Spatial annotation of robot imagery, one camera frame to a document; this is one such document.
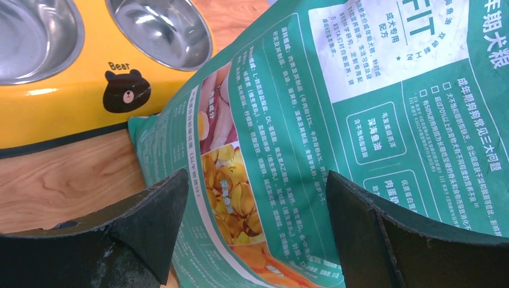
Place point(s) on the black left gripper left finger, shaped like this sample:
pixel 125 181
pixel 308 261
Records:
pixel 127 244

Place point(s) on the yellow double pet bowl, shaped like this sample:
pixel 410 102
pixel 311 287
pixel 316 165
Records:
pixel 73 70

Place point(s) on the green pet food bag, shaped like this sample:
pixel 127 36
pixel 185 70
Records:
pixel 407 99

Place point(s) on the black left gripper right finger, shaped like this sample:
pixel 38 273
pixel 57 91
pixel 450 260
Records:
pixel 382 244

